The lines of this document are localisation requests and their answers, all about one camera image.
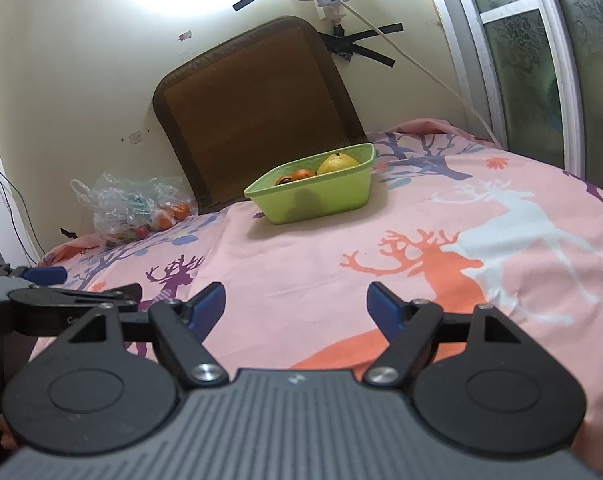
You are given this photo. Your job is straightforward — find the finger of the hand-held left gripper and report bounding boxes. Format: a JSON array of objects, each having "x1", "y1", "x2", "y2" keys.
[
  {"x1": 10, "y1": 283, "x2": 143, "y2": 312},
  {"x1": 24, "y1": 266, "x2": 68, "y2": 284}
]

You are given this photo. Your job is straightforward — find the green plastic basket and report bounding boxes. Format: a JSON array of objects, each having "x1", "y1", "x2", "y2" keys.
[{"x1": 244, "y1": 142, "x2": 375, "y2": 225}]

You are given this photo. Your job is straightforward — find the black tape cross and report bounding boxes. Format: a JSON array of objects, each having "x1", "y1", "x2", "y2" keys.
[{"x1": 318, "y1": 23, "x2": 405, "y2": 69}]

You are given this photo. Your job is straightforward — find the brown seat cushion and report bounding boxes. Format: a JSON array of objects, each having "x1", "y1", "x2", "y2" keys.
[{"x1": 152, "y1": 16, "x2": 368, "y2": 216}]

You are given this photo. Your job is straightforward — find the black wall cables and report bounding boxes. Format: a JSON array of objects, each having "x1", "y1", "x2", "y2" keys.
[{"x1": 0, "y1": 137, "x2": 48, "y2": 267}]

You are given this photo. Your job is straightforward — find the clear plastic bag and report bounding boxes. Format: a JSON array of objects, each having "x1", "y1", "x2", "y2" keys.
[{"x1": 70, "y1": 172, "x2": 191, "y2": 250}]

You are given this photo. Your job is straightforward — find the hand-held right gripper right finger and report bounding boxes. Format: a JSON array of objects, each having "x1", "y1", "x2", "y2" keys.
[{"x1": 362, "y1": 281, "x2": 527, "y2": 390}]

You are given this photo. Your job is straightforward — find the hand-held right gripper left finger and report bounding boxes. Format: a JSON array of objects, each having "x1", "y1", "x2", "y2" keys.
[{"x1": 56, "y1": 282, "x2": 228, "y2": 391}]

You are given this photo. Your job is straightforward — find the large yellow lemon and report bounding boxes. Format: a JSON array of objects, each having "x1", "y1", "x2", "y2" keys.
[{"x1": 316, "y1": 152, "x2": 360, "y2": 176}]

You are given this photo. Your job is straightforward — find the white window frame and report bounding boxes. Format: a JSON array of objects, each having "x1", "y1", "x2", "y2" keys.
[{"x1": 428, "y1": 0, "x2": 603, "y2": 188}]

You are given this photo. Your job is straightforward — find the pink printed bedsheet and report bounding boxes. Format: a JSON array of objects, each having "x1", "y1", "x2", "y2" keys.
[{"x1": 29, "y1": 118, "x2": 603, "y2": 480}]

